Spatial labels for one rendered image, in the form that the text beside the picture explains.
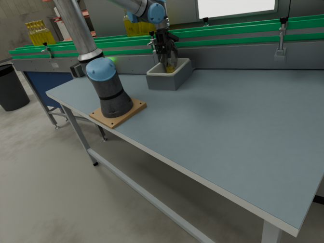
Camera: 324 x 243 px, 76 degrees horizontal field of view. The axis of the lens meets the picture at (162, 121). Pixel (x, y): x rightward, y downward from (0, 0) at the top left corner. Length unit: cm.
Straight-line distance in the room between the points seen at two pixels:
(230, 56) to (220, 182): 78
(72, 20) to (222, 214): 128
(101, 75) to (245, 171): 62
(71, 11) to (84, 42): 12
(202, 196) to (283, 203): 96
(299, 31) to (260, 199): 81
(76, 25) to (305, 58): 101
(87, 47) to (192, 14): 70
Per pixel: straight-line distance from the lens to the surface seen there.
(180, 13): 145
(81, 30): 99
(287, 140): 74
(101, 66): 89
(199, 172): 62
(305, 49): 116
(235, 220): 141
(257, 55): 118
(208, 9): 138
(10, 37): 982
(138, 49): 136
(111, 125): 91
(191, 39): 128
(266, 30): 117
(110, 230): 152
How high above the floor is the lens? 121
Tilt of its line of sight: 33 degrees down
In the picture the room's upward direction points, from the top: 14 degrees counter-clockwise
